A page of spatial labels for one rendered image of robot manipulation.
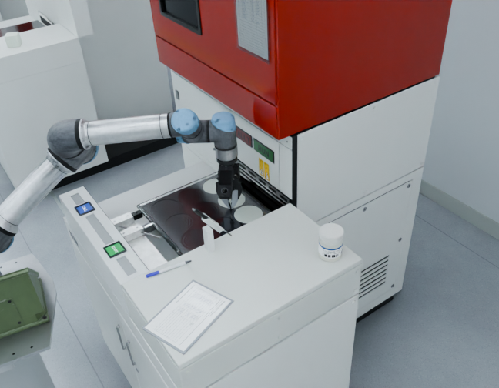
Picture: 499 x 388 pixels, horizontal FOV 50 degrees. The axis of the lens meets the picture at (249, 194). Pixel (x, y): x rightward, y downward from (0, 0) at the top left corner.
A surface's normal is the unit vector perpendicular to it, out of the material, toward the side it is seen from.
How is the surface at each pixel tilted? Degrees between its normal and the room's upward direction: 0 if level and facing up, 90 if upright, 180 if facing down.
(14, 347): 0
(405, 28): 90
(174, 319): 0
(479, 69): 90
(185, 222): 0
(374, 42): 90
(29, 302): 90
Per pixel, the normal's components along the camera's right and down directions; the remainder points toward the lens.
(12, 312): 0.42, 0.53
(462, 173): -0.82, 0.37
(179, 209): -0.05, -0.80
